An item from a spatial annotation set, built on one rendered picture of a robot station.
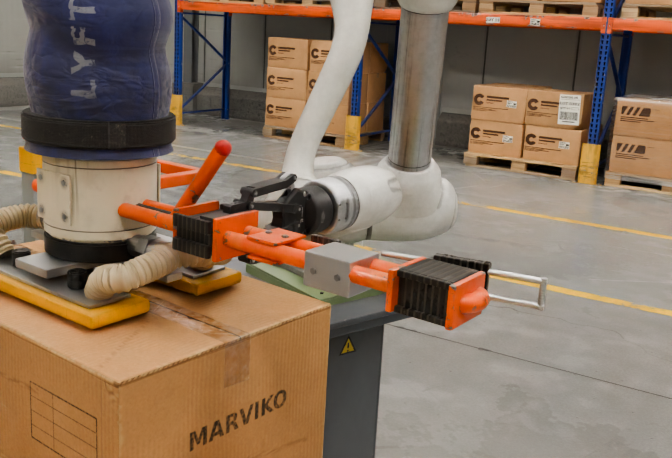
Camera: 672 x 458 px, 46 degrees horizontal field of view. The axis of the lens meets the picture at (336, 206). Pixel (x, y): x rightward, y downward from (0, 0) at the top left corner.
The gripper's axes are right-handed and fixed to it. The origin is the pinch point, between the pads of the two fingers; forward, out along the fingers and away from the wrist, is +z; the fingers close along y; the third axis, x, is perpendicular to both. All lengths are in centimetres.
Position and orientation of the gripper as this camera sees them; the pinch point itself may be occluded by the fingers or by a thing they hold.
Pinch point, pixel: (224, 231)
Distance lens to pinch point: 109.5
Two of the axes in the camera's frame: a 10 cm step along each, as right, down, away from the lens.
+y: -0.5, 9.7, 2.3
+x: -8.1, -1.8, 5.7
